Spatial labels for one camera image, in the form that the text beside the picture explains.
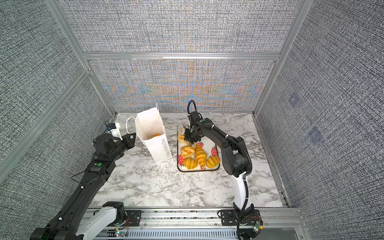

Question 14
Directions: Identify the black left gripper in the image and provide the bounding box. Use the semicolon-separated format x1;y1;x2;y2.
110;132;137;162

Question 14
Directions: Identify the round flaky pastry bread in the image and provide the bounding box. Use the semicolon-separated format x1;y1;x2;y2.
181;146;195;158

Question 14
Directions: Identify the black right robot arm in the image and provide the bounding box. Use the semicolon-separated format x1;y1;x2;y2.
185;111;254;219

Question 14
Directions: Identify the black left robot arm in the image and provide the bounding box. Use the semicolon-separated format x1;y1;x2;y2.
30;133;136;240

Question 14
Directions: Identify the aluminium cage frame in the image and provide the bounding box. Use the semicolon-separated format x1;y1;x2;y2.
1;1;303;221

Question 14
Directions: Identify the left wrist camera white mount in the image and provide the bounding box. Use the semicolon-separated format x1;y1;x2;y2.
105;121;122;140

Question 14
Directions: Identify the yellow striped bun front right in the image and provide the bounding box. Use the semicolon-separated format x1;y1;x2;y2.
206;156;221;169

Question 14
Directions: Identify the long striped croissant bread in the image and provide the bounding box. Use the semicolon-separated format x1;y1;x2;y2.
195;145;207;170

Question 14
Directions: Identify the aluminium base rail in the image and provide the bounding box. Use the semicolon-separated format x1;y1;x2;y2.
80;206;310;240

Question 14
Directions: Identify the striped bread roll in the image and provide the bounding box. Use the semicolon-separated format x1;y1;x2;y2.
178;134;185;143

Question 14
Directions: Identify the white strawberry tray black rim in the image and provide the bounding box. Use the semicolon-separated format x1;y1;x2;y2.
177;137;222;173

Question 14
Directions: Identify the white paper gift bag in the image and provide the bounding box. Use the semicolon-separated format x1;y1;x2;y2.
126;103;173;165

